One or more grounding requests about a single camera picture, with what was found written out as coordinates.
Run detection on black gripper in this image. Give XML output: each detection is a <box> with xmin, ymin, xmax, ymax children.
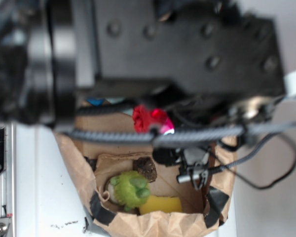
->
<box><xmin>152</xmin><ymin>97</ymin><xmax>276</xmax><ymax>190</ymax></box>

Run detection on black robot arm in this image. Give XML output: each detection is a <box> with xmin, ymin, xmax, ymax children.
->
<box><xmin>0</xmin><ymin>0</ymin><xmax>287</xmax><ymax>184</ymax></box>

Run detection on dark brown lump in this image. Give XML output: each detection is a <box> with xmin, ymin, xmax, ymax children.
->
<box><xmin>133</xmin><ymin>157</ymin><xmax>157</xmax><ymax>183</ymax></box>

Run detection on brown paper bag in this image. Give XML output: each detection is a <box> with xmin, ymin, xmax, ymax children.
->
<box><xmin>53</xmin><ymin>98</ymin><xmax>238</xmax><ymax>237</ymax></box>

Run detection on yellow sponge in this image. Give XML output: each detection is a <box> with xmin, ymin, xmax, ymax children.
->
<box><xmin>139</xmin><ymin>195</ymin><xmax>183</xmax><ymax>215</ymax></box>

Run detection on green plush toy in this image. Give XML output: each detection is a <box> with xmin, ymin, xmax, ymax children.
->
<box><xmin>107</xmin><ymin>170</ymin><xmax>151</xmax><ymax>212</ymax></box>

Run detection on black cables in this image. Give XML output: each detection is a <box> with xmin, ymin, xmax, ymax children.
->
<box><xmin>212</xmin><ymin>133</ymin><xmax>296</xmax><ymax>191</ymax></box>

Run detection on grey braided cable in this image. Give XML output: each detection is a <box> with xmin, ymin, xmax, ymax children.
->
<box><xmin>61</xmin><ymin>120</ymin><xmax>296</xmax><ymax>183</ymax></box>

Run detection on aluminium frame rail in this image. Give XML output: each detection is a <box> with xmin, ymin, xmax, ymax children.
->
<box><xmin>0</xmin><ymin>124</ymin><xmax>16</xmax><ymax>237</ymax></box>

